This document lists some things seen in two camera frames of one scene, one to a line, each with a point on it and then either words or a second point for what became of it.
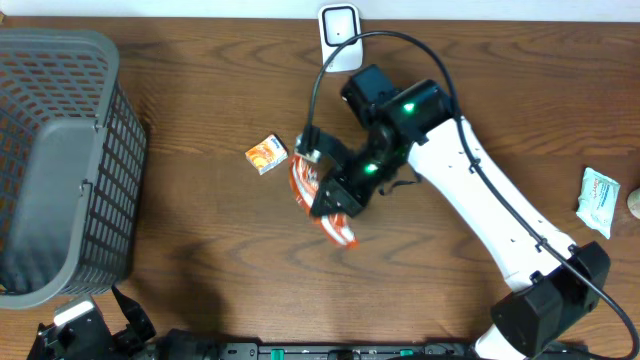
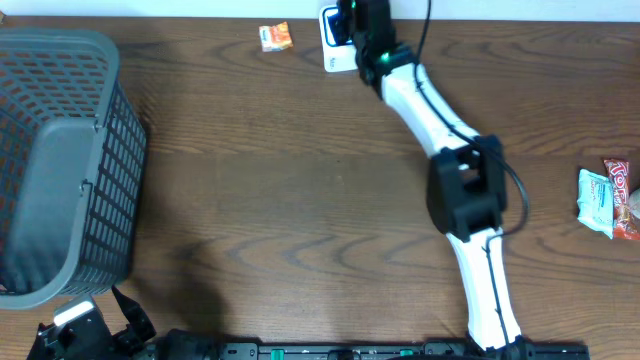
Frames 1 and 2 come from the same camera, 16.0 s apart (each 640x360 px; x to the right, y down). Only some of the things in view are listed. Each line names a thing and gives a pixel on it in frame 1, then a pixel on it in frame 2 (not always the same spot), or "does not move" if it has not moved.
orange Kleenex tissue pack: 267,154 -> 275,38
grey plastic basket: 73,149 does not move
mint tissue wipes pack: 597,201 does not move
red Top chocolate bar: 305,174 -> 625,226
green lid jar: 633,203 does not move
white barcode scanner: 338,22 does not move
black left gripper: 138,327 does not move
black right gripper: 340,185 -> 343,33
